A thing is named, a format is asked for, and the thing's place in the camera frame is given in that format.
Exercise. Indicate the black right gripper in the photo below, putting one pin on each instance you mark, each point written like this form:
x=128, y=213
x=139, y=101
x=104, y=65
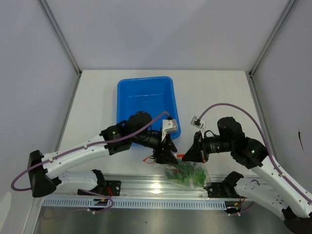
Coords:
x=194, y=154

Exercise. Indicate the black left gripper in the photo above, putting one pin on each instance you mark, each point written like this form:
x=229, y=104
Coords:
x=167, y=145

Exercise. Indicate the clear zip bag orange zipper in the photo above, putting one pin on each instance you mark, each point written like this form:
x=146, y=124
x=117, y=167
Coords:
x=160, y=167

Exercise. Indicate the toy napa cabbage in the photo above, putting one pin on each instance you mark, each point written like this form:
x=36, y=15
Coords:
x=187, y=174

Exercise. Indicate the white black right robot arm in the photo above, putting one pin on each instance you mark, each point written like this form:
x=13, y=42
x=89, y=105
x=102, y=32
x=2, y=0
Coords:
x=288, y=200

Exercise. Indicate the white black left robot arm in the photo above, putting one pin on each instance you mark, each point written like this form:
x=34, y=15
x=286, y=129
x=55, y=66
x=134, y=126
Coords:
x=52, y=172

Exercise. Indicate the blue plastic bin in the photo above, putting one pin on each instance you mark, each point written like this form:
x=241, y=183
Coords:
x=153, y=95

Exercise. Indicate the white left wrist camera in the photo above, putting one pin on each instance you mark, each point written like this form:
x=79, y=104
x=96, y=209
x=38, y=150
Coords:
x=168, y=126

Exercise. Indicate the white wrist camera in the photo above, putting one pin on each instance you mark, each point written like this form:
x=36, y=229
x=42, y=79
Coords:
x=200, y=124
x=168, y=126

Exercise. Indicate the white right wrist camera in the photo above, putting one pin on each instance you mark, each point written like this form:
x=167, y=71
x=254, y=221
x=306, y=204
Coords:
x=200, y=124

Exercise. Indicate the aluminium frame rail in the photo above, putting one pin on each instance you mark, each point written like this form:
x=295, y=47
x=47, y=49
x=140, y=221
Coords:
x=154, y=187

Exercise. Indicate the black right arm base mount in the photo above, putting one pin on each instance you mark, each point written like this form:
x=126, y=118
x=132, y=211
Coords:
x=221, y=190

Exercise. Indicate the slotted grey cable duct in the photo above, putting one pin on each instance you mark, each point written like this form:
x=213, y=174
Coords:
x=131, y=203

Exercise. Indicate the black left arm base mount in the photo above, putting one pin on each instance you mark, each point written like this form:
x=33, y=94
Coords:
x=103, y=187

